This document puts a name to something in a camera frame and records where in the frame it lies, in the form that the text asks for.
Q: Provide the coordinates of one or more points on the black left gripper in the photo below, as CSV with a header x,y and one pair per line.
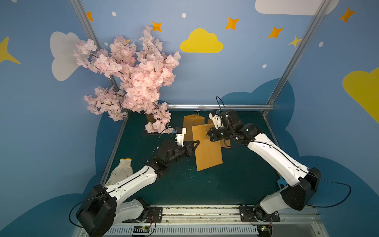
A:
x,y
189,148

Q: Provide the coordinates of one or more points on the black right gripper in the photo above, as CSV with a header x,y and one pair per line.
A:
x,y
214,135

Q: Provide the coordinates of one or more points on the kraft paper file bag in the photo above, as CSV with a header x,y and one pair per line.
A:
x,y
223,143
207,154
189,122

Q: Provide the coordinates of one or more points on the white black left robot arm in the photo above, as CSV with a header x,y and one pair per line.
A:
x,y
105,206

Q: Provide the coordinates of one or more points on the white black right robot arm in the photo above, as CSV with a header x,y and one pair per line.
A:
x,y
301,182

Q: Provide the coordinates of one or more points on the back horizontal aluminium bar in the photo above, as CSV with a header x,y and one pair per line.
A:
x,y
242,107

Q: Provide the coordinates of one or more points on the white work glove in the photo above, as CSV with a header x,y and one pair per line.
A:
x,y
121,172

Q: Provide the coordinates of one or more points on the pink artificial blossom tree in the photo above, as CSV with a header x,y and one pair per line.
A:
x,y
143,73

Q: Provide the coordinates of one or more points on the left green circuit board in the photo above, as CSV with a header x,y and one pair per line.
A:
x,y
140,230

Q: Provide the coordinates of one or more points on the right round circuit board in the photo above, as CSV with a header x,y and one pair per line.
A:
x,y
264,231

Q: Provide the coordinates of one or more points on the right diagonal aluminium bar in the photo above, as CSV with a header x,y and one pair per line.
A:
x,y
299,51

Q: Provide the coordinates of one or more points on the diagonal aluminium bar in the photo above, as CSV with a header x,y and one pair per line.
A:
x,y
299,51
84,20

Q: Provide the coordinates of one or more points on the left diagonal aluminium bar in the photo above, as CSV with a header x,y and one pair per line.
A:
x,y
84,20

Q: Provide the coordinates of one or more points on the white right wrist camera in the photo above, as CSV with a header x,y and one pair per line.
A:
x,y
215,117

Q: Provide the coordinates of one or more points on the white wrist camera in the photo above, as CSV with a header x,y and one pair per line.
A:
x,y
215,117
179,135

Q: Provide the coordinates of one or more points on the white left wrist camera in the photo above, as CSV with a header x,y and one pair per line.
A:
x,y
179,135

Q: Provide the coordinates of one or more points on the aluminium front mounting rail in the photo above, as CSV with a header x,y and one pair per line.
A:
x,y
223,221

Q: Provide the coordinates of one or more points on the blue garden fork wooden handle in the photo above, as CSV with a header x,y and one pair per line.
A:
x,y
281,182

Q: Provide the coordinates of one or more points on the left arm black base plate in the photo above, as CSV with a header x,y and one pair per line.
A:
x,y
149,214

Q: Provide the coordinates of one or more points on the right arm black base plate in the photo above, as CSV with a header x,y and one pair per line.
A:
x,y
248,214

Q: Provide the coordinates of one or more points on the left side table rail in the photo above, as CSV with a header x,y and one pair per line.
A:
x,y
114,150

